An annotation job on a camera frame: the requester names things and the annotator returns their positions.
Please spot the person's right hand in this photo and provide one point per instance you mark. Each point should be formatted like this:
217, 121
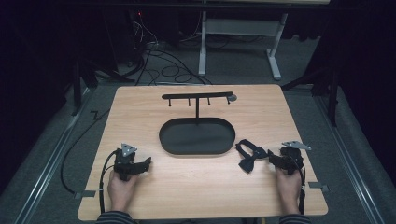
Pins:
289, 193

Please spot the white desk frame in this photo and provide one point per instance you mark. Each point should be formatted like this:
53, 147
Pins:
239, 28

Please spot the small grey round tag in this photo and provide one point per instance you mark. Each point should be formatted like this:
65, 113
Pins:
232, 98

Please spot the grey tape strip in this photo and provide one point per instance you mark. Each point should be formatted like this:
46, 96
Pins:
318, 186
84, 194

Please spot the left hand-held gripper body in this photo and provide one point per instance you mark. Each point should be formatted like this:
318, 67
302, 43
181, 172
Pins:
124, 166

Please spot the black hook rack with tray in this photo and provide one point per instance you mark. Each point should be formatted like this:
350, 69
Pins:
196, 137

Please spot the person's left hand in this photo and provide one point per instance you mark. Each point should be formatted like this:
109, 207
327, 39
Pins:
120, 194

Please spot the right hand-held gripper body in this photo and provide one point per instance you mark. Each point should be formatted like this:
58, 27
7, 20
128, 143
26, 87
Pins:
291, 160

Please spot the metal floor rail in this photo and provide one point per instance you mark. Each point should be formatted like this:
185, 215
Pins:
348, 168
46, 168

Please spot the black metal stand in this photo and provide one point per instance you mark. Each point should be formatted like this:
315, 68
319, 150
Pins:
330, 90
84, 77

